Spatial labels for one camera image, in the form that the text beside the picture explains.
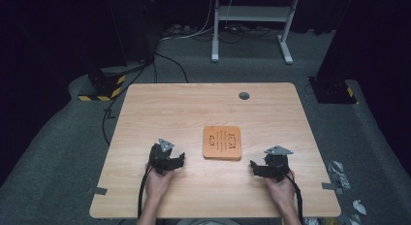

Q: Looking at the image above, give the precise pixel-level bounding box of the black stand with striped base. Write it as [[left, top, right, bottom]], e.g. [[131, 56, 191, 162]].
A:
[[77, 0, 156, 102]]

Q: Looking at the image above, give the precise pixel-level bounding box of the crumpled silver foil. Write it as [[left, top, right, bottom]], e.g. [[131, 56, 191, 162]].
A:
[[327, 160, 353, 192]]

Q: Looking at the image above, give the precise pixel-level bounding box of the person's right hand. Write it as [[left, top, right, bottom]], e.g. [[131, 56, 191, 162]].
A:
[[264, 171, 297, 210]]

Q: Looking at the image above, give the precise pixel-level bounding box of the person's left hand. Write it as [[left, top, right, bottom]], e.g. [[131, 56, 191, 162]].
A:
[[144, 162, 175, 202]]

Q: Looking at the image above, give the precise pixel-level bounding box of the person's grey clothing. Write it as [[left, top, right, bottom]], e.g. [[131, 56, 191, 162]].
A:
[[175, 217, 240, 225]]

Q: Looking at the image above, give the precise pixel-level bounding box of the white metal stand frame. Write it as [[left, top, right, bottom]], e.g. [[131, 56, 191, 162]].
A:
[[210, 0, 302, 65]]

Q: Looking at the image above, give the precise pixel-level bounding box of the black stand base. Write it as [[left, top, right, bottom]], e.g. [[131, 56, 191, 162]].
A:
[[307, 76, 359, 106]]

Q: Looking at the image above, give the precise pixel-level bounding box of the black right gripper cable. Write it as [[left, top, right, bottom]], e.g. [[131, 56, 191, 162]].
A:
[[285, 172, 305, 225]]

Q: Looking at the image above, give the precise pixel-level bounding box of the black floor cable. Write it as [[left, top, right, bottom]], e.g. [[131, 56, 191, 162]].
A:
[[101, 51, 189, 146]]

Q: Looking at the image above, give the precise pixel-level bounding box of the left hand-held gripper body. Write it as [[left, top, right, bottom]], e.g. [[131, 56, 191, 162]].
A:
[[147, 138, 175, 177]]

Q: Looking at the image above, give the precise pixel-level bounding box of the grey tape strip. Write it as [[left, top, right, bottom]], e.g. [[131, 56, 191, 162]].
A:
[[86, 186, 109, 197], [321, 181, 343, 195]]

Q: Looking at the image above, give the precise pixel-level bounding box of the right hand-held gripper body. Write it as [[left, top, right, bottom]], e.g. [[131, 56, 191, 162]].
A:
[[258, 145, 295, 183]]

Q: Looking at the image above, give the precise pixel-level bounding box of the white floor cable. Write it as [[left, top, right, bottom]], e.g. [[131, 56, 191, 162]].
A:
[[159, 0, 216, 43]]

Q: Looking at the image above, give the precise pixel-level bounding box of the crumpled white paper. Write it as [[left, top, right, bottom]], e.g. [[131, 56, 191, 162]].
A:
[[352, 199, 368, 216]]

